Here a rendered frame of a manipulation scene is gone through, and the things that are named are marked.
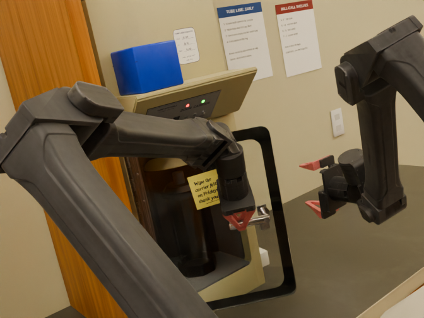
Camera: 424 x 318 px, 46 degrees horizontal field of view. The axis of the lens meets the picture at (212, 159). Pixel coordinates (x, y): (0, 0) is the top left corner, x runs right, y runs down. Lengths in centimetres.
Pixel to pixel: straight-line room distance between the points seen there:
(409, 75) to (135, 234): 42
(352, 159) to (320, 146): 105
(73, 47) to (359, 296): 84
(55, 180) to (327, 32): 181
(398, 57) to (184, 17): 60
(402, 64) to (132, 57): 51
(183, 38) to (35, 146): 73
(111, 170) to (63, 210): 51
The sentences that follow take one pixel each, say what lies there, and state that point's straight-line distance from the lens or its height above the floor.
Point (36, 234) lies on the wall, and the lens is 149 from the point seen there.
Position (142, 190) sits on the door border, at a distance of 109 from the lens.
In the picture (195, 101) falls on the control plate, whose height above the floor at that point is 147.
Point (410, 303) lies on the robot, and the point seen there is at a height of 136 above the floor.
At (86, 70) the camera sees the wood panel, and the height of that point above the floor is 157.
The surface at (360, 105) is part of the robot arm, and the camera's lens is 86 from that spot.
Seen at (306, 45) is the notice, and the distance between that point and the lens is 208.
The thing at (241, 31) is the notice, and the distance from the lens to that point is 185.
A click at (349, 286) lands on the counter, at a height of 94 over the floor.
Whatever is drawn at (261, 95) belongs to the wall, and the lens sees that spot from 189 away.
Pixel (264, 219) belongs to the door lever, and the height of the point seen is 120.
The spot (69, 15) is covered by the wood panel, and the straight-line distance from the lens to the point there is 96.
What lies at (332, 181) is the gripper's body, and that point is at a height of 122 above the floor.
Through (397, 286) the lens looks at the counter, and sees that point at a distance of 131.
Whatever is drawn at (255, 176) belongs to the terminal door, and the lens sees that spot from 109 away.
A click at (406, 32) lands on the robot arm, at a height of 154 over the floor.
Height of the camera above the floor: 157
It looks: 12 degrees down
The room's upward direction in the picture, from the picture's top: 11 degrees counter-clockwise
